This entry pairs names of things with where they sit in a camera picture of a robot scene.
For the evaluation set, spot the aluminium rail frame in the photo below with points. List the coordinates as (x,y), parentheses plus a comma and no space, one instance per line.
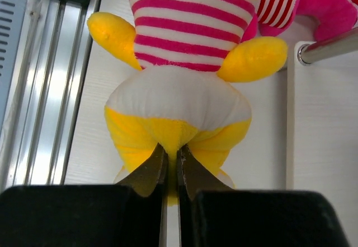
(39,116)

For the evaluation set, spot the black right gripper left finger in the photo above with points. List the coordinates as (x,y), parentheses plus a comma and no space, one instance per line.
(131,212)

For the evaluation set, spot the perforated cable duct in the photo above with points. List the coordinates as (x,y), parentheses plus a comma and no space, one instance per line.
(12,17)

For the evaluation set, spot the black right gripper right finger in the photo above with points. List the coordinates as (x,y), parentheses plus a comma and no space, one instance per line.
(213,214)

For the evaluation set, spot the pink plush face down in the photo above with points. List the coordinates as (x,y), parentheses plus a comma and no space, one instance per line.
(272,17)

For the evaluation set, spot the white two-tier shelf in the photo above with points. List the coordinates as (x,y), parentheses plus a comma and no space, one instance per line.
(321,151)

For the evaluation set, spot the pink plush near shelf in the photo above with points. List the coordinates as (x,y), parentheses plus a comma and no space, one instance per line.
(334,17)

